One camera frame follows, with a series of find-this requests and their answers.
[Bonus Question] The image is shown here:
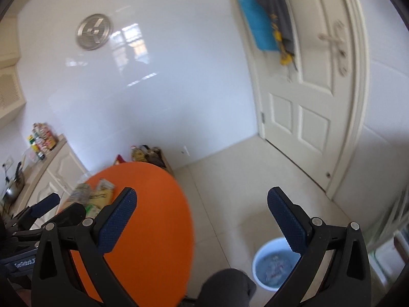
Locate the grey crumpled wrapper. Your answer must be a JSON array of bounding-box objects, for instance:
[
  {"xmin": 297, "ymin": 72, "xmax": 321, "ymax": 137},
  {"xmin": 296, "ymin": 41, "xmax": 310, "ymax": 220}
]
[{"xmin": 67, "ymin": 183, "xmax": 92, "ymax": 204}]

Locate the cream kitchen base cabinet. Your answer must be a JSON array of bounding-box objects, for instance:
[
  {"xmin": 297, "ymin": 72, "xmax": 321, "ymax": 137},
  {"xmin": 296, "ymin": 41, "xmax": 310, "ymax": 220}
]
[{"xmin": 8, "ymin": 135, "xmax": 87, "ymax": 217}]

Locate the round metal wall plate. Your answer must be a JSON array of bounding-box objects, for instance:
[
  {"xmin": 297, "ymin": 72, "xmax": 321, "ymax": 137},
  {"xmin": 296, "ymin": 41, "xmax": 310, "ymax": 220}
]
[{"xmin": 76, "ymin": 13, "xmax": 113, "ymax": 51}]

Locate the light blue plastic bucket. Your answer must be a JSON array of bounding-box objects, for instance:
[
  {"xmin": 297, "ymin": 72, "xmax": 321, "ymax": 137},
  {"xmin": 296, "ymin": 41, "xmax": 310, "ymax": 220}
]
[{"xmin": 252, "ymin": 237, "xmax": 300, "ymax": 292}]

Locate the red packaging box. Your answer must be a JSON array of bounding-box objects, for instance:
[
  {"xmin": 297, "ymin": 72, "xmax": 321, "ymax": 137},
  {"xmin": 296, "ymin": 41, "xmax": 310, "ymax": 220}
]
[{"xmin": 114, "ymin": 155, "xmax": 126, "ymax": 165}]

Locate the white framed glass cabinet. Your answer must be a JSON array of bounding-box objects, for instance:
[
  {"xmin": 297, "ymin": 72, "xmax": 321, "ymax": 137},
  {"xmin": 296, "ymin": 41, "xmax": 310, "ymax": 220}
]
[{"xmin": 364, "ymin": 188, "xmax": 408, "ymax": 306}]

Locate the condiment bottles group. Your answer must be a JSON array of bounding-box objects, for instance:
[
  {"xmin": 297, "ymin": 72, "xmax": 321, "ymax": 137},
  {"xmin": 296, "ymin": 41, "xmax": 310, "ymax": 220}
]
[{"xmin": 28, "ymin": 123, "xmax": 58, "ymax": 160}]

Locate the blue cloth hanging on door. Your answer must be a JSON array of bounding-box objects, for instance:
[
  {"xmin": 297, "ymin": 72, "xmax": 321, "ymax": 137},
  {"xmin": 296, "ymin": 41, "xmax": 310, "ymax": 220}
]
[{"xmin": 238, "ymin": 0, "xmax": 278, "ymax": 51}]

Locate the round orange table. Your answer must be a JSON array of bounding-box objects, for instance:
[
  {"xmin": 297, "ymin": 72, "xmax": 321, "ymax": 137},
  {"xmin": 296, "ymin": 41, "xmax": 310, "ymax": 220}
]
[{"xmin": 85, "ymin": 162, "xmax": 194, "ymax": 306}]

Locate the person's dark trouser leg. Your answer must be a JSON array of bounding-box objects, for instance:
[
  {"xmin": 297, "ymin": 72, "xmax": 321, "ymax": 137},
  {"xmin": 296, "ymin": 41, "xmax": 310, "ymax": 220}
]
[{"xmin": 195, "ymin": 268, "xmax": 256, "ymax": 307}]

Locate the white panelled door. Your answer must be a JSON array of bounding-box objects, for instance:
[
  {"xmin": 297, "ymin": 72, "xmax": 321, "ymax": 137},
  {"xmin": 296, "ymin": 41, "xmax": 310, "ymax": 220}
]
[{"xmin": 230, "ymin": 0, "xmax": 369, "ymax": 198}]

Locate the grey and yellow hanging apron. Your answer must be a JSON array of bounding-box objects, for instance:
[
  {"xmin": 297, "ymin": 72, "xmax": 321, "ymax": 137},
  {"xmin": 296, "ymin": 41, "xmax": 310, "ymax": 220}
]
[{"xmin": 257, "ymin": 0, "xmax": 297, "ymax": 68}]

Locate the metal wok with handle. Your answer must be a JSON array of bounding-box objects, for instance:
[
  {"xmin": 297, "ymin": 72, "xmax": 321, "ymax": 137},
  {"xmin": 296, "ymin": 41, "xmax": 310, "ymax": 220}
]
[{"xmin": 3, "ymin": 161, "xmax": 26, "ymax": 204}]

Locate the cream upper wall cabinet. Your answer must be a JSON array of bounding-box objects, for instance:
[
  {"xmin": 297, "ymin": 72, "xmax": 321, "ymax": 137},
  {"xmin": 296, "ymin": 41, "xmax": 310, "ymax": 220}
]
[{"xmin": 0, "ymin": 17, "xmax": 26, "ymax": 128}]

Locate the yellow green snack wrapper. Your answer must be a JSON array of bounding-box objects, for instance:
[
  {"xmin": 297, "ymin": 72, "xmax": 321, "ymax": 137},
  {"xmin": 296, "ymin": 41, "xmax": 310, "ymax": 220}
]
[{"xmin": 85, "ymin": 179, "xmax": 115, "ymax": 218}]

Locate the brown cardboard box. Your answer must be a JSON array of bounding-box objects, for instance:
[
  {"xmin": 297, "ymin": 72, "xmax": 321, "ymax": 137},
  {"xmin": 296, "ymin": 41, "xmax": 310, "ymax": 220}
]
[{"xmin": 131, "ymin": 144, "xmax": 174, "ymax": 175}]

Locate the metal door handle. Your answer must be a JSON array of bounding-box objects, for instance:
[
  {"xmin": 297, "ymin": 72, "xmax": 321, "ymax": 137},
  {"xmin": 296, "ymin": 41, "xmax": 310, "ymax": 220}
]
[{"xmin": 317, "ymin": 20, "xmax": 349, "ymax": 77}]

